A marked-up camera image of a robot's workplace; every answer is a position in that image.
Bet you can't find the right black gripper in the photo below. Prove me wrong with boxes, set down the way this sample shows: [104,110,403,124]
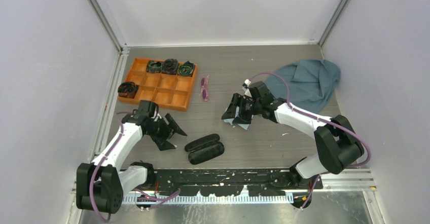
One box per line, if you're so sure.
[222,93,262,125]

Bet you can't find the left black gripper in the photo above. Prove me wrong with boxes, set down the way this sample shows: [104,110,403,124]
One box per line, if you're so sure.
[146,114,186,151]

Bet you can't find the light blue cleaning cloth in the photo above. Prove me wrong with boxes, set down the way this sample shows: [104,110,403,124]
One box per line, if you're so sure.
[223,116,252,130]

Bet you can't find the black glasses case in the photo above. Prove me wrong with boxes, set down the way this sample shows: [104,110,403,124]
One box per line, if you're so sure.
[184,133,225,165]

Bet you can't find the purple sunglasses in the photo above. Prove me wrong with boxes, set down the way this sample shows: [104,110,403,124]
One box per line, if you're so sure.
[200,76,209,102]

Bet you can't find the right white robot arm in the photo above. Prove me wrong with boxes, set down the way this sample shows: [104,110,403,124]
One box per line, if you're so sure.
[222,82,365,189]

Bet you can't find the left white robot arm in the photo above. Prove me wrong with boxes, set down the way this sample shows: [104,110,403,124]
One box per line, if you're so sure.
[76,100,187,214]

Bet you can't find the orange compartment tray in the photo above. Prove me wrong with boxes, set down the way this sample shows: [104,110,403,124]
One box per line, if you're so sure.
[118,58,198,111]

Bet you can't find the black orange rolled tie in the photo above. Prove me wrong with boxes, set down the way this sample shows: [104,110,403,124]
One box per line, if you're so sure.
[117,82,139,99]

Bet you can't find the green yellow rolled tie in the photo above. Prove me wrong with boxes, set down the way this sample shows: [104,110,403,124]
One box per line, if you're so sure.
[177,61,195,77]

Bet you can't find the dark brown rolled tie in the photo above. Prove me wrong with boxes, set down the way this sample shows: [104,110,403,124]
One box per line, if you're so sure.
[161,58,179,75]

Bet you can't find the dark green rolled tie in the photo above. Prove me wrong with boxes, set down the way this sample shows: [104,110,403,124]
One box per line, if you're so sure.
[146,60,162,73]

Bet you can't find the dark teal cloth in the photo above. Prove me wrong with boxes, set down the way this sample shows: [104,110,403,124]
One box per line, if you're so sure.
[274,59,341,114]

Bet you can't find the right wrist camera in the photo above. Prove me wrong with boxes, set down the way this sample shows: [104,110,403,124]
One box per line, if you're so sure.
[242,79,252,98]

